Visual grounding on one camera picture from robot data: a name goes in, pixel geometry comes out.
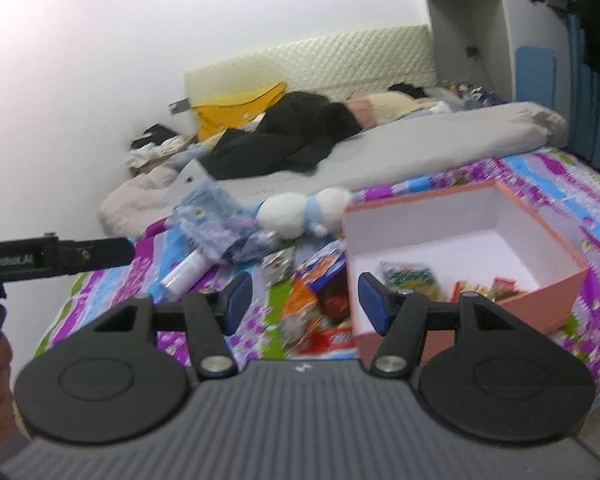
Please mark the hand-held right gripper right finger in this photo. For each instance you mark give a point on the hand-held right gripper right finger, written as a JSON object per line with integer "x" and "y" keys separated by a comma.
{"x": 372, "y": 302}

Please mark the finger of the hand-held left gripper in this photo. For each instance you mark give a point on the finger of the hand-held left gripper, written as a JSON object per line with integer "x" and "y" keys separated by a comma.
{"x": 95, "y": 255}

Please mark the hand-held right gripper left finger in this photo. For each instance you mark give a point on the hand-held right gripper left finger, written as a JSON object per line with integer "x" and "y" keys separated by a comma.
{"x": 239, "y": 300}

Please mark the small red snack packet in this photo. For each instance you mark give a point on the small red snack packet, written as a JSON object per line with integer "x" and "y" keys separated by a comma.
{"x": 337, "y": 302}

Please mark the green snack packet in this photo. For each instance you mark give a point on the green snack packet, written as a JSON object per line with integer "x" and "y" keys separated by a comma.
{"x": 410, "y": 275}

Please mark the small dark snack packet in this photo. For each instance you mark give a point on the small dark snack packet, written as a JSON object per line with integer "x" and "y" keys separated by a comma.
{"x": 280, "y": 265}

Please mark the brown striped red label packet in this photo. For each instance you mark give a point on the brown striped red label packet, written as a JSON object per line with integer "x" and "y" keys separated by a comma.
{"x": 330, "y": 340}

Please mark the blue snack packet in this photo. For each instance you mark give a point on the blue snack packet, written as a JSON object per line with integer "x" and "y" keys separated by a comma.
{"x": 325, "y": 265}

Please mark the large orange red snack packet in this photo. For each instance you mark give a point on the large orange red snack packet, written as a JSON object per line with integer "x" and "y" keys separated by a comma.
{"x": 300, "y": 310}

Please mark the brown dried snack packet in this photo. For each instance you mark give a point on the brown dried snack packet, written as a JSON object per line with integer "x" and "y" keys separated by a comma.
{"x": 467, "y": 290}

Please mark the pink cardboard box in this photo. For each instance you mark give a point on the pink cardboard box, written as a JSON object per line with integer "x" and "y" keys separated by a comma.
{"x": 555, "y": 300}

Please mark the person's left hand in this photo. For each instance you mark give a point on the person's left hand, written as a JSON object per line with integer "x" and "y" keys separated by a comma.
{"x": 0, "y": 410}

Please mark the white cylindrical can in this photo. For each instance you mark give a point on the white cylindrical can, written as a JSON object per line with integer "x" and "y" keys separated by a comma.
{"x": 185, "y": 275}

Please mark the crumpled clear plastic bag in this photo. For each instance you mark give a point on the crumpled clear plastic bag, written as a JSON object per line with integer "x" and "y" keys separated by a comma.
{"x": 210, "y": 225}

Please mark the white and blue plush toy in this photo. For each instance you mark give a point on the white and blue plush toy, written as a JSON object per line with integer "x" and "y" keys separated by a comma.
{"x": 285, "y": 212}

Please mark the pile of clothes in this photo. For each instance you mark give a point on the pile of clothes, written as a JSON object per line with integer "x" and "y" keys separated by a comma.
{"x": 155, "y": 140}

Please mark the blue grey garment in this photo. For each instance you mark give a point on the blue grey garment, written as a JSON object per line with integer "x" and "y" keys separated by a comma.
{"x": 187, "y": 157}

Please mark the grey duvet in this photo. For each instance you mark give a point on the grey duvet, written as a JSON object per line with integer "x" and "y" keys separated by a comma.
{"x": 430, "y": 145}

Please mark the black jacket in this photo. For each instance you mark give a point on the black jacket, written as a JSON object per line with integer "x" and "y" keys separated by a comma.
{"x": 290, "y": 135}

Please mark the yellow pillow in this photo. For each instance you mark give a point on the yellow pillow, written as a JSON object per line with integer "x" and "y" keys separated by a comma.
{"x": 225, "y": 110}

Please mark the beige pink pillow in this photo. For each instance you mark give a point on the beige pink pillow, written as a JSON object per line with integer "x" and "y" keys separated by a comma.
{"x": 390, "y": 105}

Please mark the purple floral printed quilt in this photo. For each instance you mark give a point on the purple floral printed quilt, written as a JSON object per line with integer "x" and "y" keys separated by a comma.
{"x": 580, "y": 200}

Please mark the cluster of small bedside bottles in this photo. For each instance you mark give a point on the cluster of small bedside bottles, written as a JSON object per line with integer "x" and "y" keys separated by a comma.
{"x": 470, "y": 92}

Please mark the cream quilted headboard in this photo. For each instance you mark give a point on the cream quilted headboard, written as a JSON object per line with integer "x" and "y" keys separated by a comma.
{"x": 330, "y": 60}

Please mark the blue chair back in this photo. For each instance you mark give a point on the blue chair back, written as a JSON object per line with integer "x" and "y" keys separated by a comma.
{"x": 532, "y": 75}

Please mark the hanging dark blue clothes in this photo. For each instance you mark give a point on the hanging dark blue clothes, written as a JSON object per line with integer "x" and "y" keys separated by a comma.
{"x": 595, "y": 110}

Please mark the white wardrobe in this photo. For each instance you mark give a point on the white wardrobe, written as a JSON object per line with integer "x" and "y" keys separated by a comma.
{"x": 480, "y": 10}

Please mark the grey wall socket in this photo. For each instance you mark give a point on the grey wall socket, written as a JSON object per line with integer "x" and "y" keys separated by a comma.
{"x": 179, "y": 107}

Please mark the black wall socket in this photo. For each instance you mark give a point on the black wall socket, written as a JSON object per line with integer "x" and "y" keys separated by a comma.
{"x": 472, "y": 52}

